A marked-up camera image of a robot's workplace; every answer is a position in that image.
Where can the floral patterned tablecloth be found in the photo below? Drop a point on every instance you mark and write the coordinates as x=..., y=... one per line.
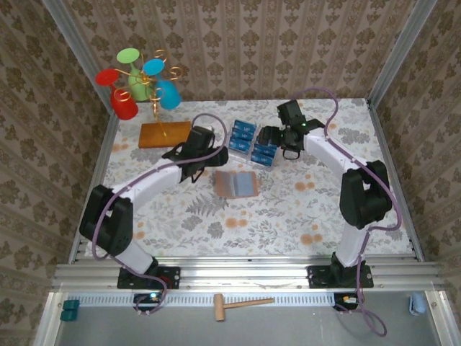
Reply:
x=252, y=230

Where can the pink leather card holder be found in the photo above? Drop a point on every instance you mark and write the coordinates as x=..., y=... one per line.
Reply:
x=236, y=185

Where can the blue plastic goblet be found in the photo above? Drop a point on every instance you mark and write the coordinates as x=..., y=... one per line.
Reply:
x=169, y=95

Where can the small circuit board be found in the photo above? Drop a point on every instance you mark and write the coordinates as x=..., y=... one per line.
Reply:
x=347, y=300
x=147, y=298

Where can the green plastic goblet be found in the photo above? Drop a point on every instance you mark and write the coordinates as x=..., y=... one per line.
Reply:
x=127, y=56

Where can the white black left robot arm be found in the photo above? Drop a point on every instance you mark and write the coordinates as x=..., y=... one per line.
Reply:
x=151, y=184

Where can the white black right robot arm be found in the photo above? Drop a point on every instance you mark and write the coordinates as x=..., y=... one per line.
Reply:
x=335, y=155

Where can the light blue roll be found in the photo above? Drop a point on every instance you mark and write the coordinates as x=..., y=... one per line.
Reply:
x=417, y=304

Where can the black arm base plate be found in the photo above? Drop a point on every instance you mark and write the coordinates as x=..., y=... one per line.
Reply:
x=173, y=277
x=318, y=277

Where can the aluminium table side rail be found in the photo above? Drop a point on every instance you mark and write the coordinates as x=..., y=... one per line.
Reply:
x=104, y=144
x=390, y=162

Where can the aluminium frame beam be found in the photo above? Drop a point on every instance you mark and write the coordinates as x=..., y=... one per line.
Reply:
x=234, y=268

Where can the blue credit card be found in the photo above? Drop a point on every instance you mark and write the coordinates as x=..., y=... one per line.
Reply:
x=242, y=136
x=245, y=126
x=264, y=148
x=262, y=159
x=240, y=146

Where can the aluminium frame post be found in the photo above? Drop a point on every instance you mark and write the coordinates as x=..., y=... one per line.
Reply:
x=407, y=39
x=72, y=39

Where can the red plastic goblet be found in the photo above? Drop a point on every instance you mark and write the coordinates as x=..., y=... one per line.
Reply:
x=124, y=106

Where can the wooden mallet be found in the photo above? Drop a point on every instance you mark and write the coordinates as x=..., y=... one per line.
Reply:
x=219, y=308

